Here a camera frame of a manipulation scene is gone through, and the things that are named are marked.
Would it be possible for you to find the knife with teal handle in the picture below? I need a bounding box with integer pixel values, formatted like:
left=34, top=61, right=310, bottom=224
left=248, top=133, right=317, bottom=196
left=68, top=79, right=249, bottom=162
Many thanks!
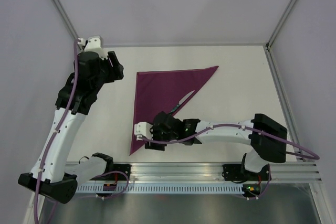
left=169, top=90, right=195, bottom=115

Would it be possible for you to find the purple cloth napkin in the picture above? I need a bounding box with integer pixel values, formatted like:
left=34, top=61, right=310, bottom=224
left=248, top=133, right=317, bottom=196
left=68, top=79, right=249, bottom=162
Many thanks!
left=133, top=66, right=218, bottom=140

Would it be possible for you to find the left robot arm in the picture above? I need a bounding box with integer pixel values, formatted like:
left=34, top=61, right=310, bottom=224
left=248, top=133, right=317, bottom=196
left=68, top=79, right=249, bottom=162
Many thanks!
left=18, top=51, right=124, bottom=204

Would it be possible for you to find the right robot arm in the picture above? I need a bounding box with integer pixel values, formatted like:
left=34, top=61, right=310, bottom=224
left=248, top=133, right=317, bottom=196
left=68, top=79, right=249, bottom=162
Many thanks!
left=144, top=112, right=287, bottom=183

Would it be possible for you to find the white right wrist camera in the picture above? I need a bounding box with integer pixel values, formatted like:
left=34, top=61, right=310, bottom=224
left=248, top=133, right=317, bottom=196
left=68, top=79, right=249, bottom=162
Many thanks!
left=133, top=122, right=153, bottom=141

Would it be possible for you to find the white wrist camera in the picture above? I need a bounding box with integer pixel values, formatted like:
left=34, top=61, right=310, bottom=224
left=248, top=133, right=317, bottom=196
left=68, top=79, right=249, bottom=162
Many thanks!
left=133, top=122, right=153, bottom=141
left=77, top=36, right=107, bottom=59

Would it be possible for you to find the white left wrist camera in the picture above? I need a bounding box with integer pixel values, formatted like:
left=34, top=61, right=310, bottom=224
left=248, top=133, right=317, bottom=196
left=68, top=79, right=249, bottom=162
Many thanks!
left=77, top=36, right=107, bottom=59

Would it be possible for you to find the aluminium frame rail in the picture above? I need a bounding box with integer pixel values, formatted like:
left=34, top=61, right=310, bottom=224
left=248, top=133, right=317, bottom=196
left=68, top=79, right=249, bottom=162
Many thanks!
left=116, top=162, right=322, bottom=184

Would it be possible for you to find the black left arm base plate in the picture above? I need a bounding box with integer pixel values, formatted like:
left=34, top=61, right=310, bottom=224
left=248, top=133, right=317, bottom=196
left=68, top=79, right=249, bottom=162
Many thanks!
left=104, top=164, right=132, bottom=181

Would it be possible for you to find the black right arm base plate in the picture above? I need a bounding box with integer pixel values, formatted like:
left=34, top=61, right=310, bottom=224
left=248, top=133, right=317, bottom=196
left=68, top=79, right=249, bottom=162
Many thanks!
left=222, top=164, right=270, bottom=183

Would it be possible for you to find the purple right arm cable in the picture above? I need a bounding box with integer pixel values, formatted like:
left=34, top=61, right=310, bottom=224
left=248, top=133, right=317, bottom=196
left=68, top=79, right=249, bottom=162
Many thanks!
left=138, top=123, right=320, bottom=201

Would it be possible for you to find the white slotted cable duct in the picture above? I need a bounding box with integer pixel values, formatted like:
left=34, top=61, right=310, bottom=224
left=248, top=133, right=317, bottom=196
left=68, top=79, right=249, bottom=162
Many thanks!
left=77, top=183, right=243, bottom=195

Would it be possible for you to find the left aluminium frame post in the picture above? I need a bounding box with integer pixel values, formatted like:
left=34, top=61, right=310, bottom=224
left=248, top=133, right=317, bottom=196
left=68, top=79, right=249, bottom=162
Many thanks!
left=51, top=0, right=79, bottom=40

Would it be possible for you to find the aluminium frame post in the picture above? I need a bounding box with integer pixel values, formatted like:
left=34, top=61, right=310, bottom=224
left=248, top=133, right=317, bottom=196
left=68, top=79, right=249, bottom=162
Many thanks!
left=265, top=0, right=298, bottom=50
left=51, top=0, right=79, bottom=40

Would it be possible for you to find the right aluminium frame post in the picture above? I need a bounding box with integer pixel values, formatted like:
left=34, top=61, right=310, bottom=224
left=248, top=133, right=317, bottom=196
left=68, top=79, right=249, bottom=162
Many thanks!
left=265, top=0, right=298, bottom=50

